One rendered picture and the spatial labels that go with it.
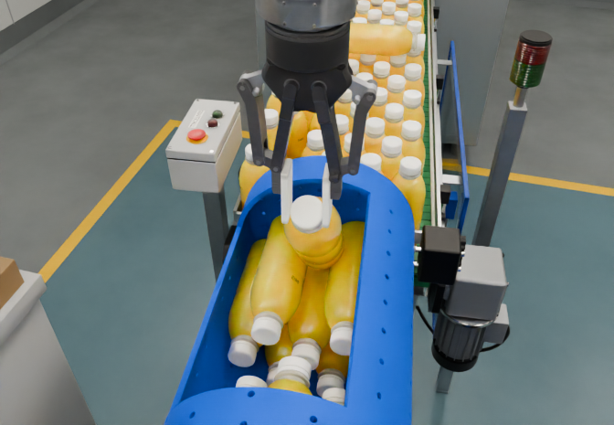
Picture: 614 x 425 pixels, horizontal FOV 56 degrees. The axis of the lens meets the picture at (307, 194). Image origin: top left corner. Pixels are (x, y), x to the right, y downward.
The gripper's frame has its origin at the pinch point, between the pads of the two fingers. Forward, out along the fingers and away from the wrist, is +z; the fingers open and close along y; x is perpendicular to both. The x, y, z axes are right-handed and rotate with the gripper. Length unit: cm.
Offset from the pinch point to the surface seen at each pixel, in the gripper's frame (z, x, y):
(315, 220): 3.0, -0.8, 1.1
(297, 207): 2.3, 0.4, -1.1
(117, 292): 135, 88, -89
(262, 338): 23.5, -2.6, -5.5
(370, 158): 23.3, 40.0, 5.8
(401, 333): 17.7, -3.3, 12.3
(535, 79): 17, 63, 37
